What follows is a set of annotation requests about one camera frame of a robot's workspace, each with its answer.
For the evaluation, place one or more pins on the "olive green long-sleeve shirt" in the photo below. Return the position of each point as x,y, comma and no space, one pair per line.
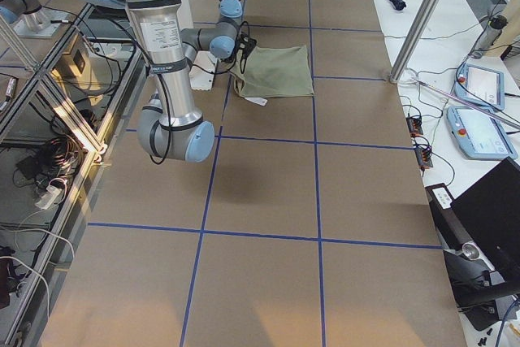
274,73

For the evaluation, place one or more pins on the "white paper price tag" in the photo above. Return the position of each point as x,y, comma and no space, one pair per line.
257,100

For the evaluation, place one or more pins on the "orange circuit board far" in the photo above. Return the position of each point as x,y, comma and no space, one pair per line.
415,126

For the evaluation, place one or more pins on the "orange circuit board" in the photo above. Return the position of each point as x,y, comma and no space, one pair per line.
423,155
415,126

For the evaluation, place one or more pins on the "orange circuit board near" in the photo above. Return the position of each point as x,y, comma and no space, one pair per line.
423,155

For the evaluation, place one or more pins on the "blue teach pendant far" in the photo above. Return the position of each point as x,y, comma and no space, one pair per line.
481,86

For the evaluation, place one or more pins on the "blue teach pendant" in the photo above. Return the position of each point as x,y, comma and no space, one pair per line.
481,86
479,136

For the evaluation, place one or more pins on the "grey water bottle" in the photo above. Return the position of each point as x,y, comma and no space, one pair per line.
489,35

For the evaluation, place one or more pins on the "blue teach pendant near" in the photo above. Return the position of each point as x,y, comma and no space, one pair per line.
479,136

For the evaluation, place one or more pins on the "black monitor and stand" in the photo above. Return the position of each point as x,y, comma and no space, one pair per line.
480,231

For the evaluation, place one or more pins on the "aluminium truss frame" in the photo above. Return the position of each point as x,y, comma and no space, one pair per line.
61,90

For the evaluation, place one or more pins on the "aluminium frame post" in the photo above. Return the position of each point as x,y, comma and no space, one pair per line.
412,39

